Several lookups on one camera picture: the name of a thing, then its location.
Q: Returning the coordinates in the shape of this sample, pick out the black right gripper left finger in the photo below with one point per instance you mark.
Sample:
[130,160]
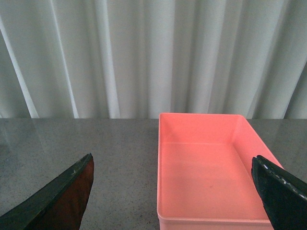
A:
[59,205]

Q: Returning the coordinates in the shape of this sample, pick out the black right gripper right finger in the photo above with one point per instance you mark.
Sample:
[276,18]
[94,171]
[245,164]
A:
[283,195]

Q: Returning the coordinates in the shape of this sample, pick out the pink plastic bin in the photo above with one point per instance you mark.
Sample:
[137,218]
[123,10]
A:
[204,177]

